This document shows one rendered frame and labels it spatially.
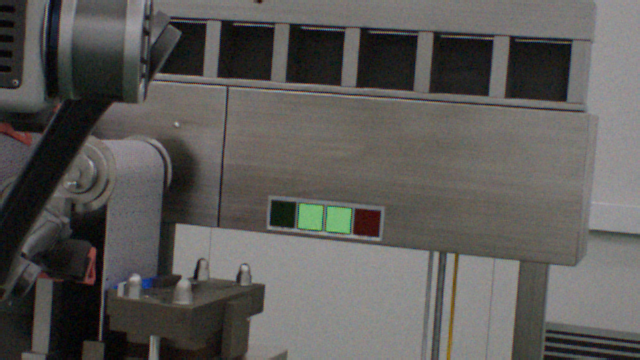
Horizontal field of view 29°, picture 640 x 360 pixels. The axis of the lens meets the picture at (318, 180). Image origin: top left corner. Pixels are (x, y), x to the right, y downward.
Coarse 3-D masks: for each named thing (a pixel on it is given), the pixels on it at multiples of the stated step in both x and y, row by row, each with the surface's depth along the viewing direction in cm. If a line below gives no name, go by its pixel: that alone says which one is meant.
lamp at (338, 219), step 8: (328, 208) 251; (336, 208) 251; (344, 208) 251; (328, 216) 252; (336, 216) 251; (344, 216) 251; (328, 224) 252; (336, 224) 251; (344, 224) 251; (344, 232) 251
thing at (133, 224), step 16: (112, 208) 232; (128, 208) 239; (144, 208) 246; (160, 208) 253; (112, 224) 233; (128, 224) 239; (144, 224) 246; (112, 240) 233; (128, 240) 240; (144, 240) 247; (112, 256) 234; (128, 256) 241; (144, 256) 248; (112, 272) 235; (128, 272) 241; (144, 272) 249
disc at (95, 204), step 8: (96, 144) 231; (104, 144) 231; (104, 152) 231; (112, 160) 230; (112, 168) 230; (112, 176) 230; (112, 184) 230; (56, 192) 234; (104, 192) 231; (112, 192) 231; (96, 200) 231; (104, 200) 231; (72, 208) 233; (80, 208) 232; (88, 208) 232; (96, 208) 231
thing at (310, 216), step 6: (300, 204) 253; (300, 210) 253; (306, 210) 253; (312, 210) 252; (318, 210) 252; (300, 216) 253; (306, 216) 253; (312, 216) 253; (318, 216) 252; (300, 222) 253; (306, 222) 253; (312, 222) 253; (318, 222) 252; (312, 228) 253; (318, 228) 252
